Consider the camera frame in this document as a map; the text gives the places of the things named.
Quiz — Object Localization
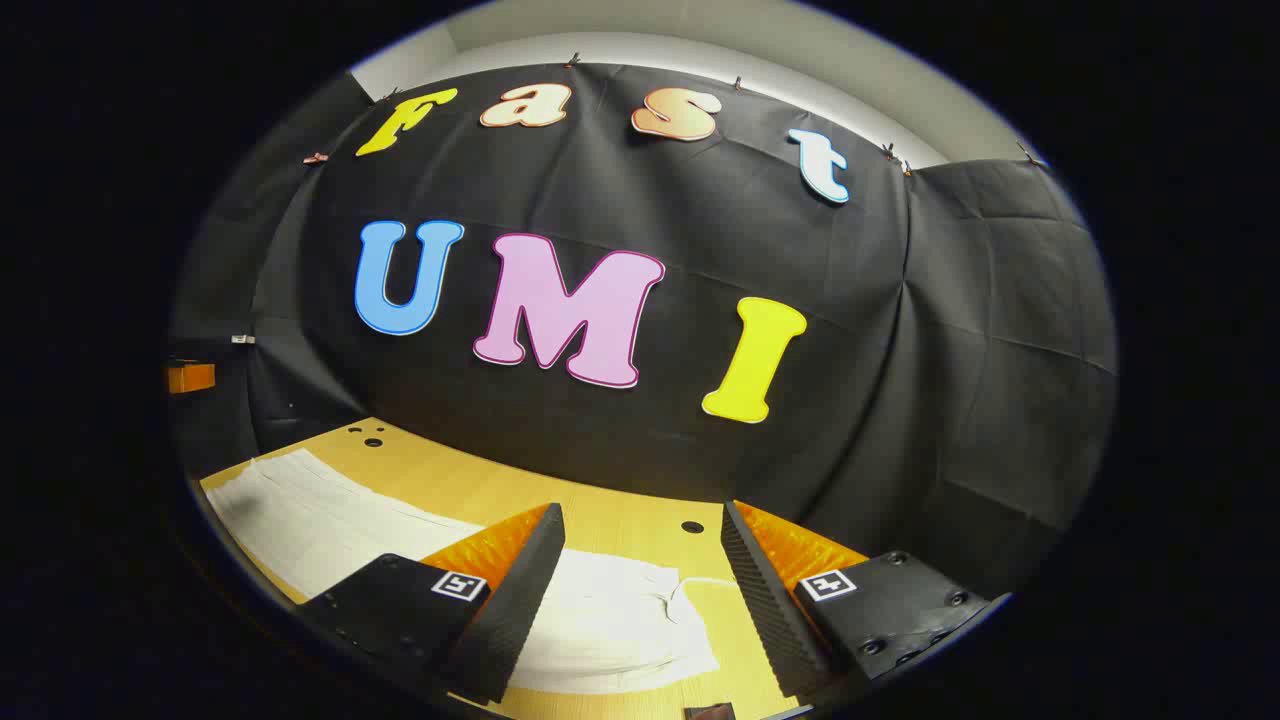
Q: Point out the black backdrop cloth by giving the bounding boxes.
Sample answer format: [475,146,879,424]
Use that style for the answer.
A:
[168,62,1119,601]

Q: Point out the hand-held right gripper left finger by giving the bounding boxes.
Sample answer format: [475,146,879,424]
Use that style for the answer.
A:
[298,503,567,706]

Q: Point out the white jeans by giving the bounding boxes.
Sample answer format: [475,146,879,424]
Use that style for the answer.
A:
[205,448,746,696]

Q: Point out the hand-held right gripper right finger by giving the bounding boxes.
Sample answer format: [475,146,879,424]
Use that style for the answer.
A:
[721,499,994,699]

